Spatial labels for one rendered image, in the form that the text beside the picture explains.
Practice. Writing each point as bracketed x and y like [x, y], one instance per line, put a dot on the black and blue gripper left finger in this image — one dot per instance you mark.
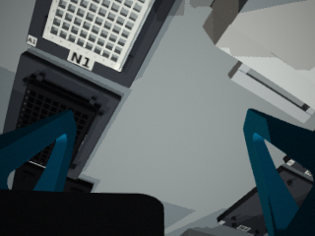
[18, 146]

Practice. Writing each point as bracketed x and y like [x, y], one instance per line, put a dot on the grey drawer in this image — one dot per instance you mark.
[284, 27]

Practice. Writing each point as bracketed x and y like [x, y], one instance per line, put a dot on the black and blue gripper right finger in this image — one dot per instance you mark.
[282, 215]

